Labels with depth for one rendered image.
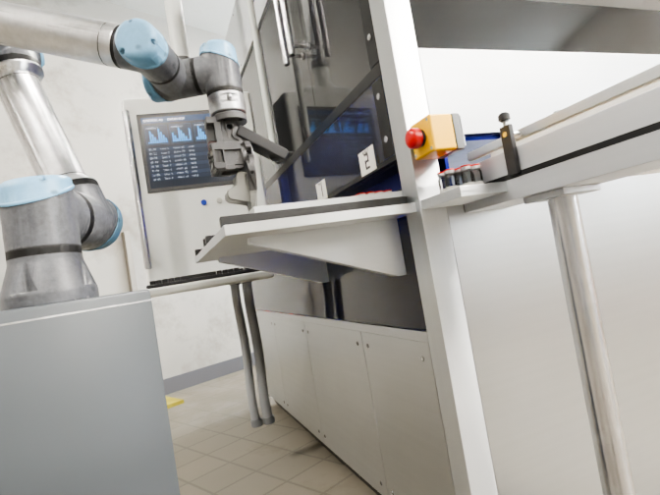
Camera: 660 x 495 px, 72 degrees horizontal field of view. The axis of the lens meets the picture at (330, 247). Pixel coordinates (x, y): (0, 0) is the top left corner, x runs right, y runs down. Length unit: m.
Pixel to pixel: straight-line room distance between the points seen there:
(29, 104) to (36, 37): 0.17
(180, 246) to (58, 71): 2.58
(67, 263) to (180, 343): 3.17
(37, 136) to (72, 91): 3.04
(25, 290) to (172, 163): 1.10
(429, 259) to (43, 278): 0.70
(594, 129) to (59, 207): 0.88
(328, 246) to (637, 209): 0.83
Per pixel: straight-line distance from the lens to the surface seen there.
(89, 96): 4.17
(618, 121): 0.78
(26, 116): 1.14
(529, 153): 0.88
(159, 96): 1.04
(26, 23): 1.03
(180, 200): 1.86
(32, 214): 0.91
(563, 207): 0.89
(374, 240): 1.01
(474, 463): 1.06
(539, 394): 1.14
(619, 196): 1.37
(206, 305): 4.15
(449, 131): 0.93
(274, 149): 0.98
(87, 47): 0.97
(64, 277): 0.88
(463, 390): 1.01
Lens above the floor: 0.77
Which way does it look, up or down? 3 degrees up
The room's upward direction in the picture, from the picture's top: 9 degrees counter-clockwise
